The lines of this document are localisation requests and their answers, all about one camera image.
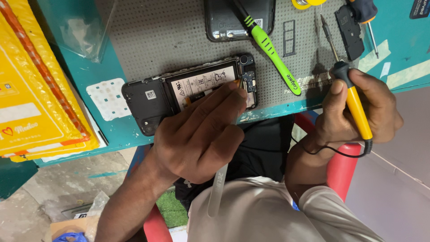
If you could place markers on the person's left hand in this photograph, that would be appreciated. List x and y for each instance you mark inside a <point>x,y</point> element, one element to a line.
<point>188,141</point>

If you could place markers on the person's right hand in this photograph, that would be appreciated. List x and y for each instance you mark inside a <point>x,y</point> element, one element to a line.
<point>336,124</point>

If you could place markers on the person's left fingers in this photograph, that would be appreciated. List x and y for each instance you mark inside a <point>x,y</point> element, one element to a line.
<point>218,100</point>

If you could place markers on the black smartphone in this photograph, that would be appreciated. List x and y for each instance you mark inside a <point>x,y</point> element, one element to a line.
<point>147,97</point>

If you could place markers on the clear plastic pry tool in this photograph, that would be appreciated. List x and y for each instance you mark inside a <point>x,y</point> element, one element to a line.
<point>218,191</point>

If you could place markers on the person's black shorts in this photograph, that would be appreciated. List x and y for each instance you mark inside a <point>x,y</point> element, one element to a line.
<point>262,151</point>

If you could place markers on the green and black toothbrush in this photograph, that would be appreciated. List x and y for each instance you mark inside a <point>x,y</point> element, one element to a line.
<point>272,53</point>

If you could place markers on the grey perforated repair mat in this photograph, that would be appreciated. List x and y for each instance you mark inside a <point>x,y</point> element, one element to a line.
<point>168,40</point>

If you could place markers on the black phone back cover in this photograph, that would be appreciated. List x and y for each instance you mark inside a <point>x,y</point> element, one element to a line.
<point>225,20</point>

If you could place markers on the black sim card tray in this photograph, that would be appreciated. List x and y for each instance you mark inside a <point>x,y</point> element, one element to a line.
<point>285,37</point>

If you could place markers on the white adhesive sticker sheet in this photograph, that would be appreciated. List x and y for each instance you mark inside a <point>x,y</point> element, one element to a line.
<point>107,99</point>

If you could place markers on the green artificial grass mat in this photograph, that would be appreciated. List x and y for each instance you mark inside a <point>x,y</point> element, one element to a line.
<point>171,208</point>

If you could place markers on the person's white shirt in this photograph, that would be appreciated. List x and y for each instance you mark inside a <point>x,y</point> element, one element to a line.
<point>262,215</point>

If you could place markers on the red plastic chair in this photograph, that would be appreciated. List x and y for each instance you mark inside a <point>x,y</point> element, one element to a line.
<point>342,168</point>

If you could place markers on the black plastic phone inner cover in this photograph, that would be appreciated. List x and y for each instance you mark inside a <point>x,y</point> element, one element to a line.
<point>349,33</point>

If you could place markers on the clear plastic bag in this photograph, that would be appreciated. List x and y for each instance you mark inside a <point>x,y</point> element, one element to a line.
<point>80,30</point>

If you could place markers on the blue and orange screwdriver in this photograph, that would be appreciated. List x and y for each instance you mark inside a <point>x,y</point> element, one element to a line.
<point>364,11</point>

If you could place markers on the stack of yellow mailer bags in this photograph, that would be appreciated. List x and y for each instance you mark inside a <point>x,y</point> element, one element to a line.
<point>30,84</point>

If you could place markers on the cardboard box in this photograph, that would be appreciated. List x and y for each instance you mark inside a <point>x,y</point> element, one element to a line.
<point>70,225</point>

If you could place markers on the black packet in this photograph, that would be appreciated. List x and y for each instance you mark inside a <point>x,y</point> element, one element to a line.
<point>420,8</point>

